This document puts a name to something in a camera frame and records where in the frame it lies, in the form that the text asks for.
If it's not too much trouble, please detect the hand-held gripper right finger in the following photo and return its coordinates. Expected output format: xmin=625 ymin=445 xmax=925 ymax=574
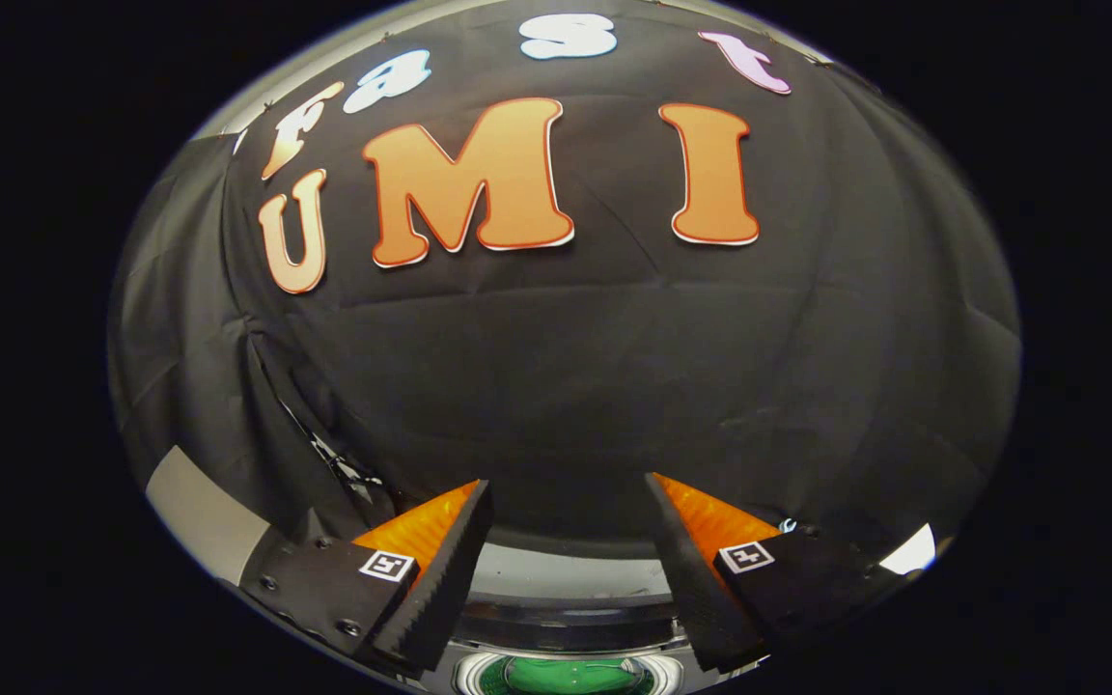
xmin=645 ymin=472 xmax=916 ymax=677

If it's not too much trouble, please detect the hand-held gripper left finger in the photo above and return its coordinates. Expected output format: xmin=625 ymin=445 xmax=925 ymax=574
xmin=237 ymin=479 xmax=496 ymax=677

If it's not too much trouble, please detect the grey top-load washing machine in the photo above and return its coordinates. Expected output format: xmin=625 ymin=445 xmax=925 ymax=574
xmin=416 ymin=541 xmax=771 ymax=695

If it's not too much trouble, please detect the green polo shirt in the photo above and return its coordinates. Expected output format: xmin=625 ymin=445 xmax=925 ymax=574
xmin=479 ymin=656 xmax=659 ymax=695

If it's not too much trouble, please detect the white flat panel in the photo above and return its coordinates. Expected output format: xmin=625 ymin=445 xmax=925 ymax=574
xmin=879 ymin=523 xmax=938 ymax=577

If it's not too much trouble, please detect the black backdrop cloth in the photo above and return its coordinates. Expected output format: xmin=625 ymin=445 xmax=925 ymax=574
xmin=107 ymin=0 xmax=1020 ymax=580

